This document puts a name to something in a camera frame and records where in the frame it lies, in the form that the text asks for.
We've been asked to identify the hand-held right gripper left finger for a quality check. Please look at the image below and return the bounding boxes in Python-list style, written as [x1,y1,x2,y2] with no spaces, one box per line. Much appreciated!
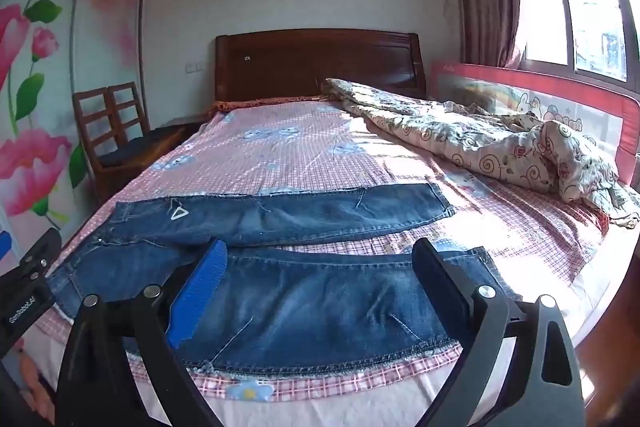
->
[56,238,229,427]

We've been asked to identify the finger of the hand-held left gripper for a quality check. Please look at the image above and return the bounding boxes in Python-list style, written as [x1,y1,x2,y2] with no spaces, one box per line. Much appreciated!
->
[0,228,62,288]

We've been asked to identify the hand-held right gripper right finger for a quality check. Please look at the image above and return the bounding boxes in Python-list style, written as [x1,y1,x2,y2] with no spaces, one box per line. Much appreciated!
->
[411,237,586,427]

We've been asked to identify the blue denim jeans pants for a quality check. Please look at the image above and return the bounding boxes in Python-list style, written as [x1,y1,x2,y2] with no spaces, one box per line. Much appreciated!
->
[47,183,521,379]

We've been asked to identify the wooden chair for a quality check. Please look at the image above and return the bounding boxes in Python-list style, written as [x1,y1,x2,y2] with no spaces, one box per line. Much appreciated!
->
[72,88,151,208]
[106,82,189,168]

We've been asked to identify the floral patterned quilt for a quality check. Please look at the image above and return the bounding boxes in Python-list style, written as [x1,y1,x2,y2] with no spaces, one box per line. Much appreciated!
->
[320,78,640,229]

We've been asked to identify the pink checked bed sheet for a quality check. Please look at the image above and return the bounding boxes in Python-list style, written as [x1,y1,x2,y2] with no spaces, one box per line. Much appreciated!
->
[40,99,608,403]

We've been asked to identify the orange fringed bed cover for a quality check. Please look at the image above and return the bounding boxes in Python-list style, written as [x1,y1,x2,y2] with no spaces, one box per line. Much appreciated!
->
[209,96,323,116]

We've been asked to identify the floral sliding door wardrobe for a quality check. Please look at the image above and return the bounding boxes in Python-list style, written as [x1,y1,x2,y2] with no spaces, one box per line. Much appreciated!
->
[0,0,157,289]

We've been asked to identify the dark wooden headboard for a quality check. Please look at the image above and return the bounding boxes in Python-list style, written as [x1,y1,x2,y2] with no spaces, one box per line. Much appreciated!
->
[215,29,427,102]

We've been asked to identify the red bed guard rail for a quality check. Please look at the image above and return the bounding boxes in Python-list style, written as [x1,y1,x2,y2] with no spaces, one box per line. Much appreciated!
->
[430,62,640,190]

